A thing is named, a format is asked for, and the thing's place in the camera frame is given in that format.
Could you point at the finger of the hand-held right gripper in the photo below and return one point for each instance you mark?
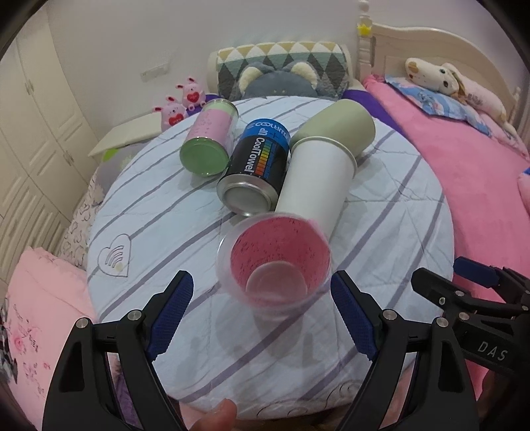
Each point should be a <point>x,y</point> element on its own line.
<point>439,292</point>
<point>472,271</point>

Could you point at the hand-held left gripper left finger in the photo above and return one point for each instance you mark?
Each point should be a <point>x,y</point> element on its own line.
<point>174,315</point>

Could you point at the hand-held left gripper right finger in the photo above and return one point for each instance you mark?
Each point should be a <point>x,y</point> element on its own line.
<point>352,317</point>

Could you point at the clear plastic cup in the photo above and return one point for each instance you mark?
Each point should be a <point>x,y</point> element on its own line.
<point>273,252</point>

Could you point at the white paper cup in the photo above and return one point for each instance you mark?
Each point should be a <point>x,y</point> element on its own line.
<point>314,182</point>

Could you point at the sage green cup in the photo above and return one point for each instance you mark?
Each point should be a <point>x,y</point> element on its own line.
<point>339,124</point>

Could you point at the person's left hand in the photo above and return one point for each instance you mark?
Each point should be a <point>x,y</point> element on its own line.
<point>213,416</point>

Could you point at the pink floral pillow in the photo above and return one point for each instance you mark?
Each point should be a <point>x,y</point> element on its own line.
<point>45,298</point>

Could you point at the heart patterned cloth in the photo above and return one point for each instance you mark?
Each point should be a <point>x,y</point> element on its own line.
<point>83,215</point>

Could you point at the pink bed blanket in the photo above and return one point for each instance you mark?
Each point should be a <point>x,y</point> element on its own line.
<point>434,141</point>

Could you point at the black can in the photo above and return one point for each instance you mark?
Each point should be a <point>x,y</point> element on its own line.
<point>256,161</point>

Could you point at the blue printed pillow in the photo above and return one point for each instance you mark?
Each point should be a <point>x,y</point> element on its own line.
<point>430,99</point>

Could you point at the white flat board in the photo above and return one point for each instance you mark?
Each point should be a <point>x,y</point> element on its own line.
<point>128,132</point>

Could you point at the pink and green can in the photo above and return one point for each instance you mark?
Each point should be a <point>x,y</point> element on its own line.
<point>207,124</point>

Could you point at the purple cloth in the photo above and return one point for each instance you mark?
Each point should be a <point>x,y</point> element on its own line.
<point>372,103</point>

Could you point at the white dog plush toy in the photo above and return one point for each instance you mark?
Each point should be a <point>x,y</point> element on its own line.
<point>439,76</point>

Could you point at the pink pig plush toy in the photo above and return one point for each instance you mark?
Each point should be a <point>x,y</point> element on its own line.
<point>191,95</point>
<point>172,115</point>

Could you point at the cream wardrobe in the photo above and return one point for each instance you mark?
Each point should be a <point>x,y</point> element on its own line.
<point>37,136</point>

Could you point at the cream bed headboard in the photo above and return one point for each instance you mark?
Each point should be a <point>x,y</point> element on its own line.
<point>414,41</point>

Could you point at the grey bear cushion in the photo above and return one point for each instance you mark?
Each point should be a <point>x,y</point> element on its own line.
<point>277,83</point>

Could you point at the diamond patterned pillow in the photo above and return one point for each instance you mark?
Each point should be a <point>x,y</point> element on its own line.
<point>331,62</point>

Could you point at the yellow crown sticker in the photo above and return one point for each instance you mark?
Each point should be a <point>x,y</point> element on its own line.
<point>363,30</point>

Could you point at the white wall outlet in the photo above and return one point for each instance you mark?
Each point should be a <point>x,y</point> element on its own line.
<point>155,71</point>

